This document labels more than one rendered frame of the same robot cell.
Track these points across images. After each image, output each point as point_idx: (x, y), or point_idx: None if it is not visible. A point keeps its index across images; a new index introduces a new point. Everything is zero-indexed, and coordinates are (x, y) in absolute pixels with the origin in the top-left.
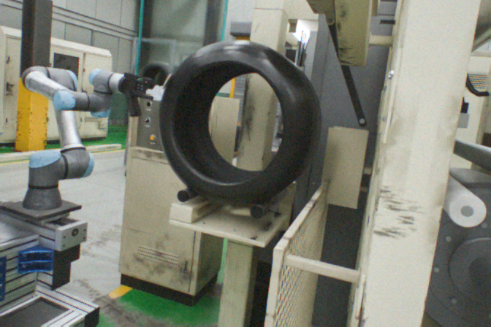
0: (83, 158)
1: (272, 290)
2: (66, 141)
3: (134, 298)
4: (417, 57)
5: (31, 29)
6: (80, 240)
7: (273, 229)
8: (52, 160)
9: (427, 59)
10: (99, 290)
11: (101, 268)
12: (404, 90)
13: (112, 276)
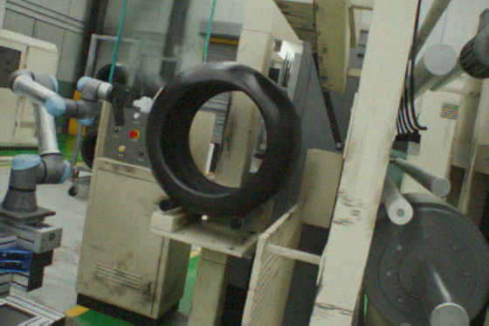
0: (60, 164)
1: (255, 269)
2: (44, 146)
3: (92, 318)
4: (367, 100)
5: None
6: (55, 246)
7: (249, 243)
8: (34, 163)
9: (373, 102)
10: (54, 308)
11: (53, 287)
12: (358, 121)
13: (66, 295)
